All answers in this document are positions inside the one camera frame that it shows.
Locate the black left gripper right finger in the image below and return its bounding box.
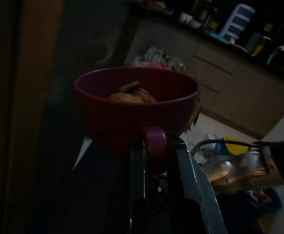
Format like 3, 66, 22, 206
165, 131, 227, 234

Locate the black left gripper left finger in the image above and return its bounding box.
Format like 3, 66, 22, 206
128, 138, 149, 234

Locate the purple cup with handle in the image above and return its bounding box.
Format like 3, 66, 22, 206
74, 67, 201, 175

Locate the brown baked food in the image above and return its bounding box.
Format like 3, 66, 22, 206
107, 80, 157, 103

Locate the blue container with yellow lid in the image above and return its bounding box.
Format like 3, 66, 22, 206
214, 136, 249, 156

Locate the blue bowl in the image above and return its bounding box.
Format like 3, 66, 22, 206
248, 187, 284, 215

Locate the brown kitchen cabinet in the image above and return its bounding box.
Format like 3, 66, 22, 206
127, 17, 284, 139

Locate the crumpled plastic bag heap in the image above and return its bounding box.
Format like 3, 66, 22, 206
134, 47, 188, 74

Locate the brown wooden door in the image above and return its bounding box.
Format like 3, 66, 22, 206
0, 0, 64, 234

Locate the yellow bottle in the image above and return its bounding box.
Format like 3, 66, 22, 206
252, 41, 265, 56

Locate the white drawer organiser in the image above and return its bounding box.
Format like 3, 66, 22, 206
219, 3, 256, 41

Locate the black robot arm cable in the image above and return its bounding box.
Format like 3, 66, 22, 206
191, 139, 269, 153

